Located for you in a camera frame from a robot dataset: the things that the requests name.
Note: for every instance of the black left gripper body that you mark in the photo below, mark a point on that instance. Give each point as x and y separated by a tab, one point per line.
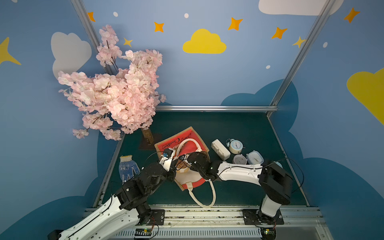
172	167

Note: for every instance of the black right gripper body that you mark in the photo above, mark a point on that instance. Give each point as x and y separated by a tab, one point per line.
186	162

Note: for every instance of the white rectangular digital clock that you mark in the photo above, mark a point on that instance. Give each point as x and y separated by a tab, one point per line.
220	150

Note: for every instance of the beige red canvas tote bag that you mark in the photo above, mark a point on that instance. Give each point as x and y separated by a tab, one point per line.
185	143

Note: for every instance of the white round alarm clock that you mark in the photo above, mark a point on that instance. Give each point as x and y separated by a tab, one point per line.
234	146

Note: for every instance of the light blue square alarm clock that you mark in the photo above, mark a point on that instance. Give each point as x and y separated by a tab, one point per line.
254	158

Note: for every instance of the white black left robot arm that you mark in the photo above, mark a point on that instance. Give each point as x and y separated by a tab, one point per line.
127	207

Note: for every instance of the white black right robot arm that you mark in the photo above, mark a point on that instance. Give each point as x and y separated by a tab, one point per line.
276	182

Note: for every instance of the blue white work glove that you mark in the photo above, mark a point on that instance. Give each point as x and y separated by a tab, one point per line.
128	168

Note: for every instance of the left small circuit board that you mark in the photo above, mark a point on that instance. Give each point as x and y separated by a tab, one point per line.
145	233

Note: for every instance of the small circuit board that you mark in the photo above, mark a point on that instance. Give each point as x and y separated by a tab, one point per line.
268	234
145	233

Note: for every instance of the pink cherry blossom tree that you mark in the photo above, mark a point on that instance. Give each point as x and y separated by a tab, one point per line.
117	104

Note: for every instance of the right small circuit board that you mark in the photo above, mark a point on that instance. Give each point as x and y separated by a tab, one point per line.
268	234

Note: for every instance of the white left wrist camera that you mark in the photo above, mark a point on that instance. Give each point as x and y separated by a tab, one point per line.
167	158

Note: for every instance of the metal base rail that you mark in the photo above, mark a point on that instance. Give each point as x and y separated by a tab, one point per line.
190	222

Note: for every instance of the aluminium back frame rail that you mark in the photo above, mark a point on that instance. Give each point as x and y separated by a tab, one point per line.
229	109

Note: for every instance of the aluminium left floor rail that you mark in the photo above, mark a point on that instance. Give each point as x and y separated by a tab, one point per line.
103	189

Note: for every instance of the aluminium floor rail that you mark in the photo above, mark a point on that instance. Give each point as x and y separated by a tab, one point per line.
103	189
297	183

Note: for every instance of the aluminium right floor rail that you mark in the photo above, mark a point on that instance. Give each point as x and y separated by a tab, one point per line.
297	183

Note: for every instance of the aluminium left corner post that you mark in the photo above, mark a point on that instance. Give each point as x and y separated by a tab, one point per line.
87	23

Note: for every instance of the aluminium corner post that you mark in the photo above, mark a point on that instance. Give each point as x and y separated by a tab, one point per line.
87	23
304	50

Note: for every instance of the aluminium right corner post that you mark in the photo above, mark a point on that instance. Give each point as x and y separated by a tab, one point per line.
304	50

